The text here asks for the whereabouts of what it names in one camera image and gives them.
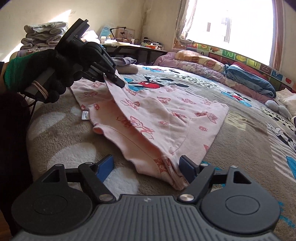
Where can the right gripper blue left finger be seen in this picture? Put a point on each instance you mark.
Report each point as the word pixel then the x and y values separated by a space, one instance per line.
pixel 92 177

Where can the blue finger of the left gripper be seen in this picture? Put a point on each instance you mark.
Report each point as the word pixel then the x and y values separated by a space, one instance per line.
pixel 113 78

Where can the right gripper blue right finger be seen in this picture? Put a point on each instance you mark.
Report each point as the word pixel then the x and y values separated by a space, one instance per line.
pixel 199 178

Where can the pink fox print garment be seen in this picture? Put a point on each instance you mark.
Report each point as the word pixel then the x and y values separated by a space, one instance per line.
pixel 153 128

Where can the stack of folded clothes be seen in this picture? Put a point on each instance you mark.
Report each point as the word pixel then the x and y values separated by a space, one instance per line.
pixel 41 37

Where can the left hand black glove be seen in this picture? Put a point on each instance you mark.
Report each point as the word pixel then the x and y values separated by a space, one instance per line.
pixel 43 76

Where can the folded beige towel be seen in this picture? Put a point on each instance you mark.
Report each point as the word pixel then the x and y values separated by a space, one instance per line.
pixel 127 69

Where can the folded lavender garment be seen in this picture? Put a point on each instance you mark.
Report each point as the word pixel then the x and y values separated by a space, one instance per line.
pixel 123 61

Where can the dark cluttered desk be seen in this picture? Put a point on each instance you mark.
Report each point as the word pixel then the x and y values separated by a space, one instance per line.
pixel 144 54

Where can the black desk lamp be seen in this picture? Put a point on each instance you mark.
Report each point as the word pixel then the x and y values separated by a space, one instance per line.
pixel 118 32

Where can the purple floral comforter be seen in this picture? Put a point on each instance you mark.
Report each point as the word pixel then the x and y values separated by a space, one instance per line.
pixel 168 60

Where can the orange floral pillow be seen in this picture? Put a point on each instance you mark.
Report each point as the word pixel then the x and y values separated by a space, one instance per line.
pixel 194 57

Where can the grey plush toy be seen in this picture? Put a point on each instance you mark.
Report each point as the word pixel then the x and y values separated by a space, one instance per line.
pixel 282 110

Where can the sheer curtain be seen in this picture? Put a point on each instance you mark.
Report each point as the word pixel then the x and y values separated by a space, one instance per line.
pixel 184 24

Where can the cream quilt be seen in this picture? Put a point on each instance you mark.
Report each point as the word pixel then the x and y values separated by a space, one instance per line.
pixel 288 99

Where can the colourful alphabet headboard mat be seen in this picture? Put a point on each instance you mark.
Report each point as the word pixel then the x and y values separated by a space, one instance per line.
pixel 277 79

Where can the bright window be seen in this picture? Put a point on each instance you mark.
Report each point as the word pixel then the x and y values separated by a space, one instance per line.
pixel 253 29

